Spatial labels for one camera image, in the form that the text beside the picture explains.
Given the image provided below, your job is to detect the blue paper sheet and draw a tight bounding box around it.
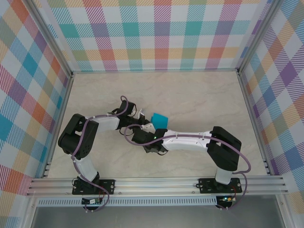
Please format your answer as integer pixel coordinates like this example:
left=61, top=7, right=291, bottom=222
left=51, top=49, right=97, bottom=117
left=151, top=113, right=169, bottom=131

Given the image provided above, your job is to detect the purple cable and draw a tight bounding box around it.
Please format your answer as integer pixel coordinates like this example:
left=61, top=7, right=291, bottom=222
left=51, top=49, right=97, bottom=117
left=123, top=125, right=252, bottom=211
left=72, top=95, right=131, bottom=213

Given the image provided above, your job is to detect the wide aluminium mounting rail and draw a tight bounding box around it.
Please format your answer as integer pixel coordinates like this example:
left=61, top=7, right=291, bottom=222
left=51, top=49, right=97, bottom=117
left=26, top=177, right=288, bottom=197

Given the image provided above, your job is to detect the aluminium frame rail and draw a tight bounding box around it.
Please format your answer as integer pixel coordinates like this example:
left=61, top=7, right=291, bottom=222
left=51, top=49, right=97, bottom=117
left=71, top=68, right=240, bottom=75
left=237, top=72, right=273, bottom=176
left=41, top=72, right=75, bottom=179

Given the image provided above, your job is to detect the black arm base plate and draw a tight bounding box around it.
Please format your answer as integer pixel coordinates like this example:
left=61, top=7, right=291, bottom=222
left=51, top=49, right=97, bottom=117
left=198, top=177, right=243, bottom=194
left=72, top=179, right=116, bottom=195

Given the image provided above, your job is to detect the perforated grey cable tray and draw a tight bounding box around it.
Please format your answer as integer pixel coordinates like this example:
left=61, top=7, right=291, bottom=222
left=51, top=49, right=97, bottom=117
left=37, top=196, right=218, bottom=207

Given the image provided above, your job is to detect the aluminium frame post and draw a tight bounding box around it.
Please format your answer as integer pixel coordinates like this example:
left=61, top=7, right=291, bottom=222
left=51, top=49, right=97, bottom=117
left=23, top=0, right=74, bottom=78
left=237, top=0, right=285, bottom=76

